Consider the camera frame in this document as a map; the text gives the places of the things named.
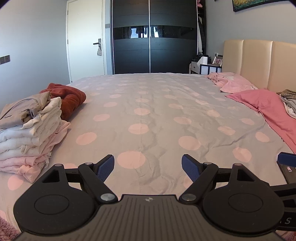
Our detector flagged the deep pink pillow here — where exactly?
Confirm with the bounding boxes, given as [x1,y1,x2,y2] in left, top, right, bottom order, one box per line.
[225,89,296,154]

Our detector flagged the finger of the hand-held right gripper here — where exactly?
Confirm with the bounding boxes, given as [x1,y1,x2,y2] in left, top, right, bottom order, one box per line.
[277,152,296,165]
[268,183,296,203]

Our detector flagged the grey pink-dotted bed cover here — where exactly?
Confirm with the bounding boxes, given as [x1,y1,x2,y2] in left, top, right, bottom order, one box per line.
[0,72,296,241]

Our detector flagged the black smartphone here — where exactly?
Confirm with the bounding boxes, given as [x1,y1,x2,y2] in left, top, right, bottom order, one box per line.
[277,161,296,184]

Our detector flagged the framed wall painting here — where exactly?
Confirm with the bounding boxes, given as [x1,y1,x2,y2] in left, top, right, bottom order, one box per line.
[232,0,278,12]

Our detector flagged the light pink pillow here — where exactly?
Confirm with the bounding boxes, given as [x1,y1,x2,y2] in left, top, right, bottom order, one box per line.
[206,72,258,93]

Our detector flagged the hanging clothes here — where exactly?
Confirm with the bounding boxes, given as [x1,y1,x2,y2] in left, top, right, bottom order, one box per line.
[197,0,207,56]

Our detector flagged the beige padded headboard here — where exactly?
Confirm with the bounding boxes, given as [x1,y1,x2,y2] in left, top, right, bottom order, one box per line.
[222,39,296,102]

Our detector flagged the white door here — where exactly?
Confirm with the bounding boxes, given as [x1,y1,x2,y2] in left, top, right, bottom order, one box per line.
[66,0,109,82]

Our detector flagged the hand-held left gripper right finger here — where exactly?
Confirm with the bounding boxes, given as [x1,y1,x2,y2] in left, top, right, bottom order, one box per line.
[179,154,270,203]

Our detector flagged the purple fleece robe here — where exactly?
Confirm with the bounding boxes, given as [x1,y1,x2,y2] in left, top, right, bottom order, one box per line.
[0,210,21,241]

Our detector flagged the cream pink folded garment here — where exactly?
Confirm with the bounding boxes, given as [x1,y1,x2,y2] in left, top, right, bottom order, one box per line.
[0,91,71,183]

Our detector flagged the dark sliding-door wardrobe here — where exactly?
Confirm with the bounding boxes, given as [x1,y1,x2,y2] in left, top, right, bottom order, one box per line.
[112,0,198,75]

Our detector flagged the pile of unfolded clothes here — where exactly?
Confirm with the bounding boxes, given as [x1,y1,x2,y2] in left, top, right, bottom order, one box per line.
[277,89,296,120]

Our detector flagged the metal door handle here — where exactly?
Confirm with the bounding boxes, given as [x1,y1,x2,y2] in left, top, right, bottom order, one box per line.
[93,38,102,56]

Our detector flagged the rust red fleece cloth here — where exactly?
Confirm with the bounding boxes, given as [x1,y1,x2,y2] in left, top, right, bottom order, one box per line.
[39,83,87,121]

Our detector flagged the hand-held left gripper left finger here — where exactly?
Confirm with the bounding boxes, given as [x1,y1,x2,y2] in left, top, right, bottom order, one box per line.
[35,155,117,203]

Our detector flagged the white nightstand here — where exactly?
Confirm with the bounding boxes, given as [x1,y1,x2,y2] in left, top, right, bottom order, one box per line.
[188,61,223,75]

